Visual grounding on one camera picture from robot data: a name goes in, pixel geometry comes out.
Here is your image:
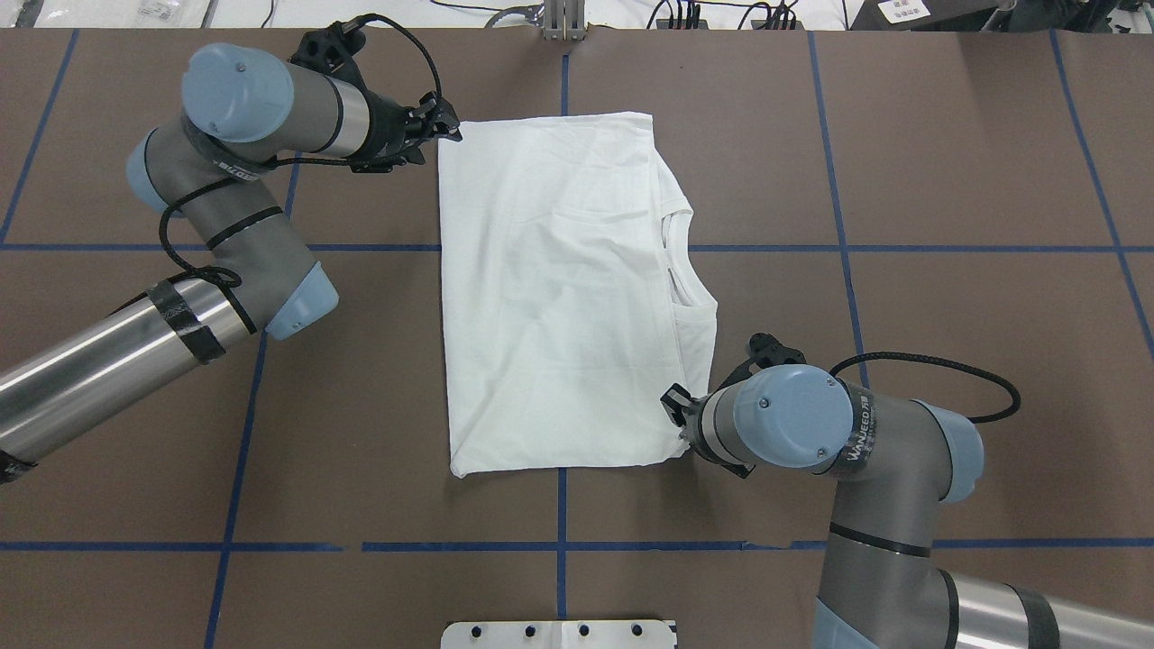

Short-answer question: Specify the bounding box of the aluminium frame post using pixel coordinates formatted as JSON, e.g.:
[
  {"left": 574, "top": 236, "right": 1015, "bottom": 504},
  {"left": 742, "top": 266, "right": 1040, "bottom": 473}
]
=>
[{"left": 540, "top": 0, "right": 589, "bottom": 42}]

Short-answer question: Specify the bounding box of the lower red-black connector board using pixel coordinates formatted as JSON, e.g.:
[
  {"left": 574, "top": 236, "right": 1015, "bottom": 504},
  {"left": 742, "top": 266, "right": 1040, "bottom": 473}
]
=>
[{"left": 745, "top": 1, "right": 802, "bottom": 32}]

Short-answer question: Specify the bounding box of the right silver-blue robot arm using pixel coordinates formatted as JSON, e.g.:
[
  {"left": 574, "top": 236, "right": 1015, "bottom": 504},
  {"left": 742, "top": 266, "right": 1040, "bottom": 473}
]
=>
[{"left": 661, "top": 364, "right": 1153, "bottom": 648}]

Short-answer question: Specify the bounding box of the white long-sleeve printed shirt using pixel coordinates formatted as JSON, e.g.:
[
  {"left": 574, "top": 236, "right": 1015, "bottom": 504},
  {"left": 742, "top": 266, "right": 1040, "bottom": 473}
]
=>
[{"left": 439, "top": 112, "right": 718, "bottom": 478}]

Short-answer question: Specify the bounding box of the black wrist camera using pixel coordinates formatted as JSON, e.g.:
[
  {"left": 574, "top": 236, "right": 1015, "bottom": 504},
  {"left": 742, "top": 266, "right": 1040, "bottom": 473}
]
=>
[
  {"left": 719, "top": 333, "right": 807, "bottom": 388},
  {"left": 289, "top": 20, "right": 366, "bottom": 87}
]

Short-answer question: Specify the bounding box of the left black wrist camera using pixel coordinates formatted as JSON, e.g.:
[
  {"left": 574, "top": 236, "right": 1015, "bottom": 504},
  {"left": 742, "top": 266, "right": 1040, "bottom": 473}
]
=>
[{"left": 289, "top": 20, "right": 366, "bottom": 87}]

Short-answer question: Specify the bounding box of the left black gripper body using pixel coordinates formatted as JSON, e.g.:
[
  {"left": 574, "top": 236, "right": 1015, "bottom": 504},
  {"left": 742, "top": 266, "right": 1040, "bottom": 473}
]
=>
[{"left": 349, "top": 94, "right": 436, "bottom": 174}]

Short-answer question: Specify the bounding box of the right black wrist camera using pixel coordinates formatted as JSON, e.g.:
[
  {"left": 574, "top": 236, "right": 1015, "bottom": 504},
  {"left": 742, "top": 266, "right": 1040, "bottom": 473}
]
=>
[{"left": 719, "top": 333, "right": 807, "bottom": 388}]

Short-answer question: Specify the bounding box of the black box with white label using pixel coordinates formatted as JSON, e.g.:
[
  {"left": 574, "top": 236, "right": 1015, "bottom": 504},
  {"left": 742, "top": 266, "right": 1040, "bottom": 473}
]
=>
[{"left": 849, "top": 1, "right": 1018, "bottom": 32}]

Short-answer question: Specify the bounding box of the upper red-black connector board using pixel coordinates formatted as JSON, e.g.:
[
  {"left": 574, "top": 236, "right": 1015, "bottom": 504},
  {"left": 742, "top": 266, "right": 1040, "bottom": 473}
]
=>
[{"left": 646, "top": 1, "right": 709, "bottom": 32}]

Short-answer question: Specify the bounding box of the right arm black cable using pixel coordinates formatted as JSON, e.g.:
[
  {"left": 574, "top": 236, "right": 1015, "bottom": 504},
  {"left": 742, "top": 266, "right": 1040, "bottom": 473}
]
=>
[{"left": 829, "top": 352, "right": 1021, "bottom": 425}]

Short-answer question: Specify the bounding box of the red-black connector board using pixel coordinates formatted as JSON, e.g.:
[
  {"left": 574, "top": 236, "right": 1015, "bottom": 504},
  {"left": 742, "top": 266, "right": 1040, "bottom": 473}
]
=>
[
  {"left": 646, "top": 1, "right": 709, "bottom": 32},
  {"left": 745, "top": 1, "right": 802, "bottom": 32}
]

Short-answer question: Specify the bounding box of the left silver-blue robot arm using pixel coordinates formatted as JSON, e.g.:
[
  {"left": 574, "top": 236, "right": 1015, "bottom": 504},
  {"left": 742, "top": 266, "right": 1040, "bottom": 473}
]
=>
[{"left": 1, "top": 33, "right": 460, "bottom": 483}]

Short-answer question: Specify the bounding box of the white pillar with base plate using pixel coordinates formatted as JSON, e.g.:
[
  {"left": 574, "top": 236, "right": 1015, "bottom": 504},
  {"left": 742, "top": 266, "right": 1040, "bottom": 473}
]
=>
[{"left": 440, "top": 619, "right": 679, "bottom": 648}]

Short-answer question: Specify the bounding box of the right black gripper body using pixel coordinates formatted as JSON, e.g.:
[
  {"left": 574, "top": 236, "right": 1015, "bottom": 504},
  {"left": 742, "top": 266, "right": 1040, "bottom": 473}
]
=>
[{"left": 676, "top": 388, "right": 756, "bottom": 478}]

